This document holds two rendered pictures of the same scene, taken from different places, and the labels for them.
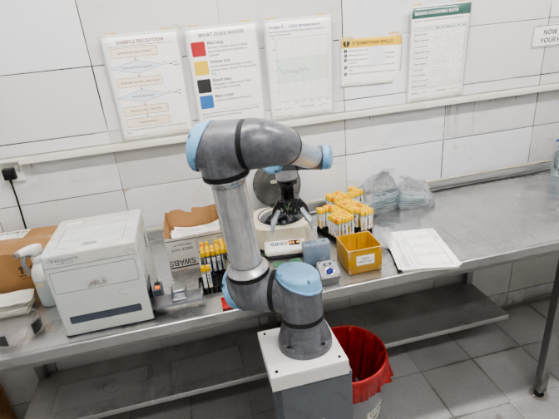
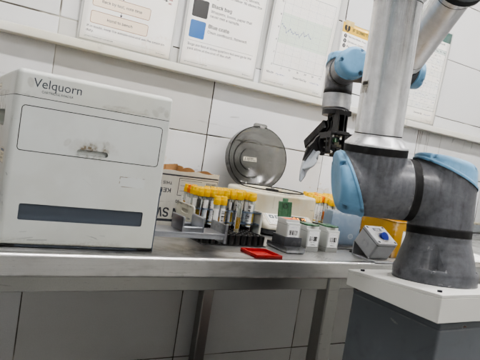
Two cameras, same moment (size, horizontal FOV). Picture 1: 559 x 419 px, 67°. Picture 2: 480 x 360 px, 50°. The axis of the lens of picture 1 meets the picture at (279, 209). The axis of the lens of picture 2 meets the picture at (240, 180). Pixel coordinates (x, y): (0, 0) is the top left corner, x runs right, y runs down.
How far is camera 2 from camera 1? 95 cm
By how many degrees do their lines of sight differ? 29
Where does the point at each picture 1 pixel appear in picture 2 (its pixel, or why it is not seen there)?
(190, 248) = (166, 190)
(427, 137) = not seen: hidden behind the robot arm
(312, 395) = (466, 351)
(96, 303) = (75, 188)
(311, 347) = (469, 268)
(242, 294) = (380, 174)
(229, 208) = (406, 28)
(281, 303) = (437, 192)
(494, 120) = not seen: hidden behind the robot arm
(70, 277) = (55, 123)
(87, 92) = not seen: outside the picture
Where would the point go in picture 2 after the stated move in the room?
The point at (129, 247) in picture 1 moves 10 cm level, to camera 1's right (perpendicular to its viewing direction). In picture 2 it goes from (163, 106) to (213, 116)
